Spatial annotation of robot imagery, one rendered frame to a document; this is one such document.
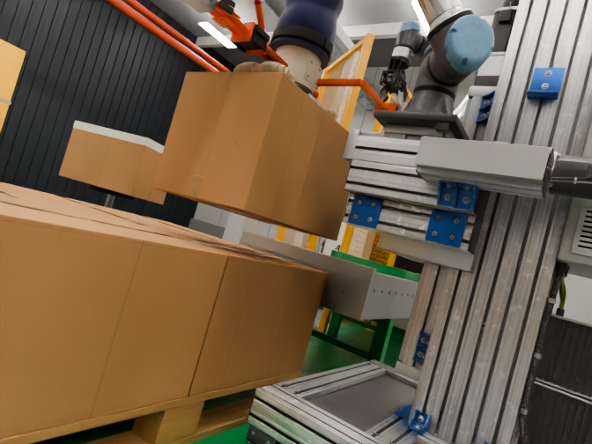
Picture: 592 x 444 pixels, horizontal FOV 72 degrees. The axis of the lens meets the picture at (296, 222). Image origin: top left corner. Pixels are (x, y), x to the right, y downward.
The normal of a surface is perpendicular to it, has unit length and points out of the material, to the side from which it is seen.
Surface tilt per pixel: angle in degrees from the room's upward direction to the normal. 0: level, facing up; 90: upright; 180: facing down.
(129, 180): 90
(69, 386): 90
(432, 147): 90
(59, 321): 90
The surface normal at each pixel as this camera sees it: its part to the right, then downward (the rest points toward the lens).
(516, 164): -0.53, -0.18
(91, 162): -0.22, -0.11
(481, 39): 0.09, 0.09
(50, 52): 0.80, 0.20
